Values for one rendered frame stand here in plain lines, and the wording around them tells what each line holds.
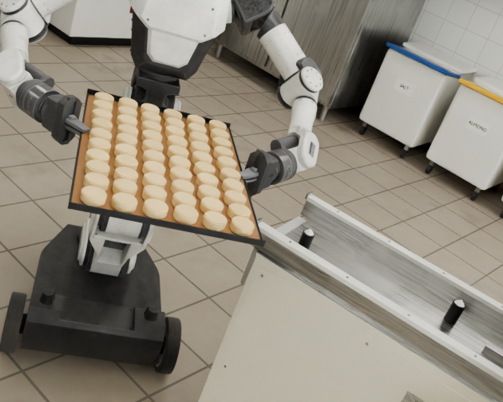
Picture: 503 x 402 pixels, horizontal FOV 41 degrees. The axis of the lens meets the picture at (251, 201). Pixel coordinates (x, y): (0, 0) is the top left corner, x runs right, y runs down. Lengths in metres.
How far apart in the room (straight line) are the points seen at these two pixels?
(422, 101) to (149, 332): 3.43
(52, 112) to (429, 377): 1.07
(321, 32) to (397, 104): 0.81
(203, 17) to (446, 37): 4.12
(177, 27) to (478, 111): 3.43
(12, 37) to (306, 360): 1.12
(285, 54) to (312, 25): 3.45
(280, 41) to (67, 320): 1.12
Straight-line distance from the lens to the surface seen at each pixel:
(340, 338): 1.66
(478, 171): 5.13
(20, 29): 1.92
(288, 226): 1.85
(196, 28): 1.96
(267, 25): 2.01
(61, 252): 2.65
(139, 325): 2.35
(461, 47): 5.85
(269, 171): 1.69
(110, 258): 2.39
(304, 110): 1.93
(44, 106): 1.69
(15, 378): 2.38
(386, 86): 5.38
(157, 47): 1.98
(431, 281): 1.86
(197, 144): 1.69
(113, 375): 2.45
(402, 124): 5.35
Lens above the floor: 1.68
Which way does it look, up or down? 26 degrees down
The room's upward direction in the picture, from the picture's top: 21 degrees clockwise
